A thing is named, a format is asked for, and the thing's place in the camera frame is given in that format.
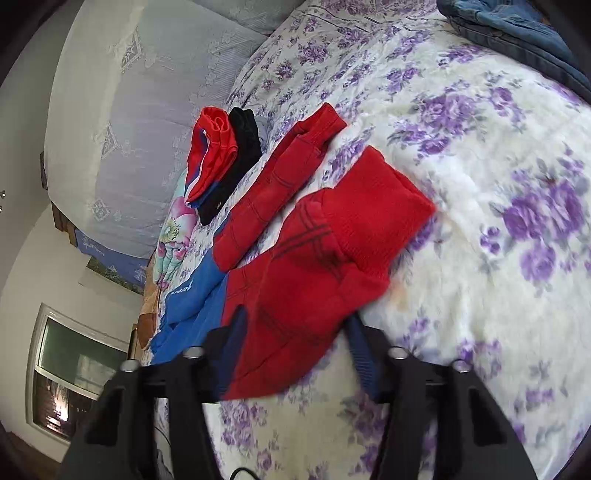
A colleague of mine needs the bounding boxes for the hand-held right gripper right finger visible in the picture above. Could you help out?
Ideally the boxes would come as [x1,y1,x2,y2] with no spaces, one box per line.
[344,314,539,480]

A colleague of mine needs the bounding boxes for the orange brown cloth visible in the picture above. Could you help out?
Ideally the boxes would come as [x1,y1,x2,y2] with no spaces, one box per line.
[136,295,160,352]

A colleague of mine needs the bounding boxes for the white lace pillows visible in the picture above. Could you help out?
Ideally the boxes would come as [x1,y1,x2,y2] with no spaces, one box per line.
[44,0,273,259]

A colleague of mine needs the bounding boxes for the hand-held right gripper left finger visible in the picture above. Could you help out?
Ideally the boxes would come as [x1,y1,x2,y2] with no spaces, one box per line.
[62,307,250,480]

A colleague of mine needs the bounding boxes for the folded black garment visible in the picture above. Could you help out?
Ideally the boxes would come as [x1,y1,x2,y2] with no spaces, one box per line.
[198,107,264,227]

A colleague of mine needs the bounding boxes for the purple floral bedspread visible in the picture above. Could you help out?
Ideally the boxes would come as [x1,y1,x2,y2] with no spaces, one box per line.
[139,0,591,480]

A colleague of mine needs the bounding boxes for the blue and red sweatshirt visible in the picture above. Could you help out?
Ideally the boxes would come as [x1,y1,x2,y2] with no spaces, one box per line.
[150,102,437,401]

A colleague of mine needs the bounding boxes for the folded red blue white garment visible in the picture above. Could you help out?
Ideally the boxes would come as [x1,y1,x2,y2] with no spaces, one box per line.
[185,106,241,208]

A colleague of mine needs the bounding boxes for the white framed window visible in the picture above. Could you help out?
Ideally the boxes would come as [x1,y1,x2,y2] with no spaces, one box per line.
[25,302,132,446]

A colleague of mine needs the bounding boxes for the blue denim jeans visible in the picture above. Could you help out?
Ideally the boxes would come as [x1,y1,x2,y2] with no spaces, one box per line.
[436,0,591,100]

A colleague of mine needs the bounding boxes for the folded colourful floral quilt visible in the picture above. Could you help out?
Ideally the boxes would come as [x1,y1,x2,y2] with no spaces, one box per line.
[154,168,204,289]

